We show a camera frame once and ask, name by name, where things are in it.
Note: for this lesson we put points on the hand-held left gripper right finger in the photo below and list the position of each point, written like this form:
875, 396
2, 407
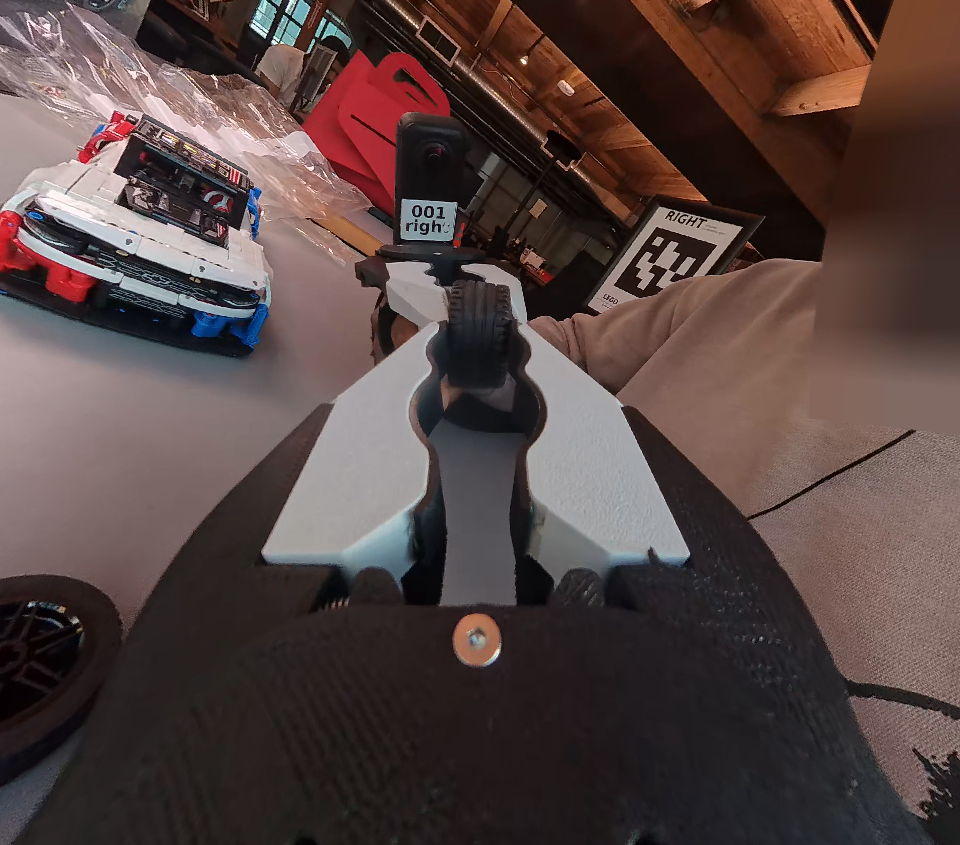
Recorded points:
607, 485

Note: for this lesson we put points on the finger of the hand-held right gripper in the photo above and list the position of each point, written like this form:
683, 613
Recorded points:
412, 294
510, 282

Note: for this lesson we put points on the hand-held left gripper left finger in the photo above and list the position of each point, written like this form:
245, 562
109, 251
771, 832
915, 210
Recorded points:
345, 485

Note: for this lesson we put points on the black rubber toy tyre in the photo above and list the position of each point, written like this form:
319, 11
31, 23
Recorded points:
101, 650
480, 335

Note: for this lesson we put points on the toy brick race car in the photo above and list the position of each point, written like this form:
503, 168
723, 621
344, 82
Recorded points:
135, 245

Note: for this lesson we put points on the black toy wheel rim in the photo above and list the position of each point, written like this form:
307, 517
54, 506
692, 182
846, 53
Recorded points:
37, 657

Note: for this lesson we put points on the person's right forearm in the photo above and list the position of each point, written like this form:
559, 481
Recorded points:
675, 320

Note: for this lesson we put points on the person's right hand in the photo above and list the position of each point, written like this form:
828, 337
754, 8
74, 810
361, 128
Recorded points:
480, 402

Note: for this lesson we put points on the red large board shape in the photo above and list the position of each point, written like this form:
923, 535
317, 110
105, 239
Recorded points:
360, 132

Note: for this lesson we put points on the black tripod light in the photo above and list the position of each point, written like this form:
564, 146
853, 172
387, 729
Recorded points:
562, 147

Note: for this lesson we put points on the printed marker sign board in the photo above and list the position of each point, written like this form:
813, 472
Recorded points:
675, 252

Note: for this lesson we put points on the person in beige hoodie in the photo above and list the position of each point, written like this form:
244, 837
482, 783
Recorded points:
862, 597

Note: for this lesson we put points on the clear plastic bag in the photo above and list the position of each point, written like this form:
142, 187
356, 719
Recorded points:
112, 72

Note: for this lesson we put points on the metal ceiling duct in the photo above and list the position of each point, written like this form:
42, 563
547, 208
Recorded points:
487, 72

